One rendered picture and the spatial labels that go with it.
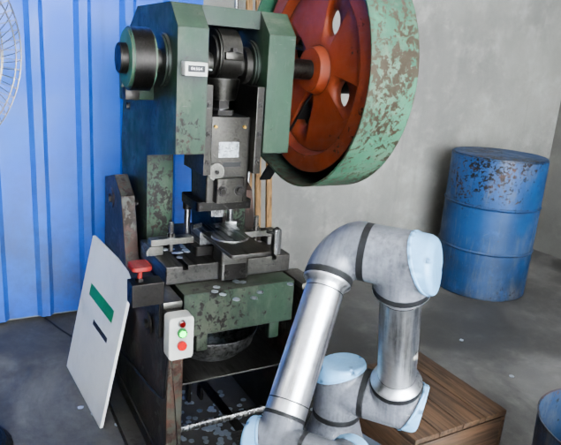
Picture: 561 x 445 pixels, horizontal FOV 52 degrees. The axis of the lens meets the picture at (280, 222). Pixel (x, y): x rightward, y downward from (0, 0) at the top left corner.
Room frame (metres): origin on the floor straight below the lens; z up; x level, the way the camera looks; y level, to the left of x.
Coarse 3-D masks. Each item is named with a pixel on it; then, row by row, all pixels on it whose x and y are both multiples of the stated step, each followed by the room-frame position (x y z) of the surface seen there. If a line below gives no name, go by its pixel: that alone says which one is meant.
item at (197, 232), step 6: (222, 222) 2.00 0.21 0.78; (198, 228) 1.91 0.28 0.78; (204, 228) 1.92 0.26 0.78; (210, 228) 1.92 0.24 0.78; (216, 228) 1.93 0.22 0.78; (222, 228) 1.93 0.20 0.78; (228, 228) 1.94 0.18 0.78; (234, 228) 1.94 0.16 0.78; (192, 234) 1.93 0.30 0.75; (198, 234) 1.88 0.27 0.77; (198, 240) 1.88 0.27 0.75; (204, 240) 1.87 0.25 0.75
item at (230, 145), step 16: (224, 112) 1.91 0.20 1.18; (224, 128) 1.86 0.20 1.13; (240, 128) 1.89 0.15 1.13; (224, 144) 1.86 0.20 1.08; (240, 144) 1.89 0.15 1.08; (224, 160) 1.87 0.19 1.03; (240, 160) 1.89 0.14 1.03; (208, 176) 1.83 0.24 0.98; (224, 176) 1.87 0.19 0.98; (240, 176) 1.90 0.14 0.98; (208, 192) 1.84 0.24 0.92; (224, 192) 1.82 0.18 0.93; (240, 192) 1.85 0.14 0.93
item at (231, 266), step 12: (216, 240) 1.79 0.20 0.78; (228, 240) 1.78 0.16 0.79; (240, 240) 1.79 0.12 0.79; (252, 240) 1.82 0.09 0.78; (216, 252) 1.80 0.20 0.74; (228, 252) 1.68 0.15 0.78; (240, 252) 1.69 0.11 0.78; (252, 252) 1.70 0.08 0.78; (264, 252) 1.71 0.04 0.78; (228, 264) 1.78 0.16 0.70; (240, 264) 1.80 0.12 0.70; (228, 276) 1.78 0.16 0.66; (240, 276) 1.80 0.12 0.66
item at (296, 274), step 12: (252, 192) 2.30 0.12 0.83; (252, 204) 2.29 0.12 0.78; (252, 216) 2.27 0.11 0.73; (252, 228) 2.26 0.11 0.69; (300, 276) 1.88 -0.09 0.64; (300, 288) 1.83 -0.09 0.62; (264, 324) 2.04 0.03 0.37; (288, 324) 1.89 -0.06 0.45; (264, 336) 2.03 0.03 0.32; (276, 336) 1.96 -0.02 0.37; (276, 348) 1.95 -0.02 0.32; (252, 372) 2.11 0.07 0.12; (264, 372) 2.02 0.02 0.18; (276, 372) 1.94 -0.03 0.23; (240, 384) 2.19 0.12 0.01; (252, 384) 2.10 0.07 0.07; (264, 384) 2.01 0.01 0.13; (252, 396) 2.09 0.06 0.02; (264, 396) 2.00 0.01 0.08
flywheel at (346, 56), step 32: (288, 0) 2.27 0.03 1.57; (320, 0) 2.14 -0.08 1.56; (352, 0) 1.91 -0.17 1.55; (320, 32) 2.13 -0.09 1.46; (352, 32) 1.96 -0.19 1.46; (320, 64) 2.05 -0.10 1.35; (352, 64) 1.95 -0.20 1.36; (320, 96) 2.10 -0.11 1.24; (352, 96) 1.93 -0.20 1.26; (320, 128) 2.08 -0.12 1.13; (352, 128) 1.85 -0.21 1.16; (288, 160) 2.19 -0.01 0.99; (320, 160) 2.00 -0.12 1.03
